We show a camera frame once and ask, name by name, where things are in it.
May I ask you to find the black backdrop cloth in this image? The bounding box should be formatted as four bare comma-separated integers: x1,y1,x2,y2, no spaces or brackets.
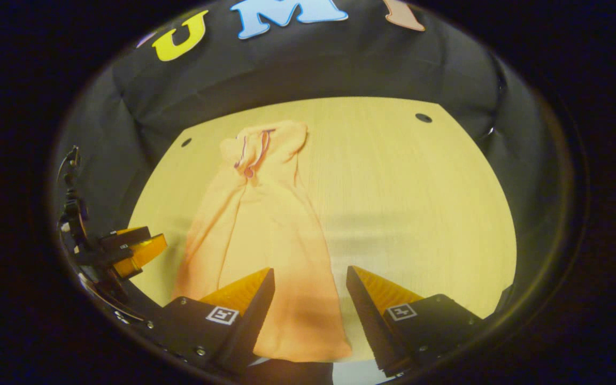
54,0,563,321

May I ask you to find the orange T-shirt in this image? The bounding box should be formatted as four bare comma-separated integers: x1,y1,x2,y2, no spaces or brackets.
172,120,352,363

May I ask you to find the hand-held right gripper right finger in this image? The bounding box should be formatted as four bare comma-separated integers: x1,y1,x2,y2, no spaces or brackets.
346,265,485,378

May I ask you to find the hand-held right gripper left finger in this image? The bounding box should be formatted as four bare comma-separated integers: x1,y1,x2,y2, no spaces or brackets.
150,267,275,375

